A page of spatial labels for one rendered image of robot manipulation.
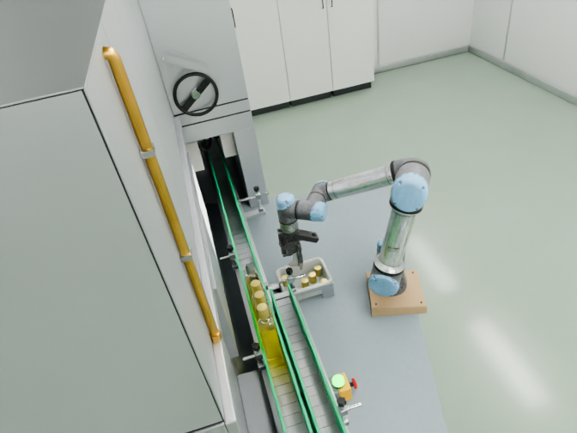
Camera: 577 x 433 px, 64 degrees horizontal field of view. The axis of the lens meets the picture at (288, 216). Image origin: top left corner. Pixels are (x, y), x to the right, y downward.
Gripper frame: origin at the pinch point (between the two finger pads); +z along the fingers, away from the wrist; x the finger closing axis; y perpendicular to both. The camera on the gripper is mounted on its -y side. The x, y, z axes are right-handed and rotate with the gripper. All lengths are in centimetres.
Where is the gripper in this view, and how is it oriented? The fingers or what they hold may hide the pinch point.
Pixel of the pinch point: (300, 262)
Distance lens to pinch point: 198.3
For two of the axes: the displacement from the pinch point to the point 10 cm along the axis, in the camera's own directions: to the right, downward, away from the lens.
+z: 1.3, 7.8, 6.1
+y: -9.7, 2.4, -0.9
